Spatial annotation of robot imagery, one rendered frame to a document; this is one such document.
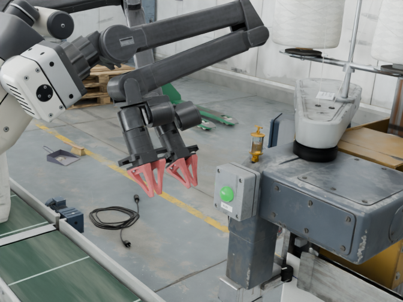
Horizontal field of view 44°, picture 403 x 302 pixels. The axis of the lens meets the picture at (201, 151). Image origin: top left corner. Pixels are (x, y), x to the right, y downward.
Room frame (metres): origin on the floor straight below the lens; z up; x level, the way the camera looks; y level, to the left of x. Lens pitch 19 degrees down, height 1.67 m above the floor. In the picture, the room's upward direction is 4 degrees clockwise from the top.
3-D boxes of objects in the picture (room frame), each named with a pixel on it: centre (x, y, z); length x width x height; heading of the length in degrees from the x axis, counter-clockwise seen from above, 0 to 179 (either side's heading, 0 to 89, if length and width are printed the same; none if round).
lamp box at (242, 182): (0.87, -0.07, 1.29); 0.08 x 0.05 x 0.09; 43
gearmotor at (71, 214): (2.53, 0.78, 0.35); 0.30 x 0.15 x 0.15; 43
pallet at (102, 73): (6.70, 1.60, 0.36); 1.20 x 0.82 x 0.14; 129
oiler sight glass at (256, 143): (0.93, -0.11, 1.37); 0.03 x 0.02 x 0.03; 43
